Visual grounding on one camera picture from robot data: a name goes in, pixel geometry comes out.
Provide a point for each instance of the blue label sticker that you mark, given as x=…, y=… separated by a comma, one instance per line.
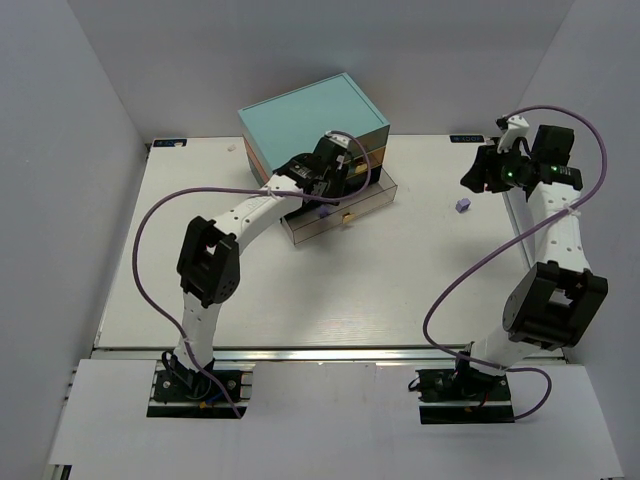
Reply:
x=466, y=138
x=169, y=143

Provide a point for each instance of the transparent wide bottom drawer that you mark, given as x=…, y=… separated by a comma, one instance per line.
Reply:
x=308, y=225

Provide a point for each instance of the right blue label sticker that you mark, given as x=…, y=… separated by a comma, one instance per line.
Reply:
x=466, y=138

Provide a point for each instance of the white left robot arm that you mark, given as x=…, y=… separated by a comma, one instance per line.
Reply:
x=209, y=261

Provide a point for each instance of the aluminium table front rail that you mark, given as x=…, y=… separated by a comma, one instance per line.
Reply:
x=313, y=354

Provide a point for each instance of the aluminium table rail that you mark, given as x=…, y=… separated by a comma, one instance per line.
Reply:
x=313, y=354
x=514, y=199

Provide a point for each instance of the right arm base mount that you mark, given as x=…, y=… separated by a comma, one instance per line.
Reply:
x=443, y=400

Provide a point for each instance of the aluminium table right rail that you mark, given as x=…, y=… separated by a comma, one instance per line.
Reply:
x=514, y=199

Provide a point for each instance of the purple square lego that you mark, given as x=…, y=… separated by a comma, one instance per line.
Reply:
x=463, y=205

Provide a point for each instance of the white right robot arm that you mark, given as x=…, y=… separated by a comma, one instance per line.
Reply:
x=558, y=298

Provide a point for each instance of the teal drawer cabinet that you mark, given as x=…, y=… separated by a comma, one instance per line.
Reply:
x=277, y=129

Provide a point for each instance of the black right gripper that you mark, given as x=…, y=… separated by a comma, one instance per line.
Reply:
x=489, y=170

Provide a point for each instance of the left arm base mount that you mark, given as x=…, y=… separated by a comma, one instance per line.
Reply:
x=178, y=392

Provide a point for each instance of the left blue label sticker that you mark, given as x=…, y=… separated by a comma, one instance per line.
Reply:
x=169, y=143

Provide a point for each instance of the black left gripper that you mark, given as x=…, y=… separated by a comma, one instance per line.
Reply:
x=333, y=181

